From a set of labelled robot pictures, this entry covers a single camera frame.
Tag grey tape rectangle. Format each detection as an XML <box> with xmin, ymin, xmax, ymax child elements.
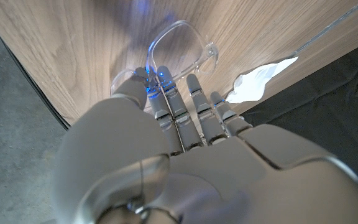
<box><xmin>290</xmin><ymin>0</ymin><xmax>358</xmax><ymax>57</ymax></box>

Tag clear plastic safety glasses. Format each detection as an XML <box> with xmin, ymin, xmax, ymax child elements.
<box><xmin>109</xmin><ymin>20</ymin><xmax>219</xmax><ymax>97</ymax></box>

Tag white tissue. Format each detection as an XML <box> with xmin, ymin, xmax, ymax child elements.
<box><xmin>225</xmin><ymin>56</ymin><xmax>300</xmax><ymax>105</ymax></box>

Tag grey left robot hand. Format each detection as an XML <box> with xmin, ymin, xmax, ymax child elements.
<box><xmin>51</xmin><ymin>65</ymin><xmax>358</xmax><ymax>224</ymax></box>

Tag black backdrop curtain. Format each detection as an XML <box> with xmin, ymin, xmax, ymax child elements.
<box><xmin>240</xmin><ymin>35</ymin><xmax>358</xmax><ymax>202</ymax></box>

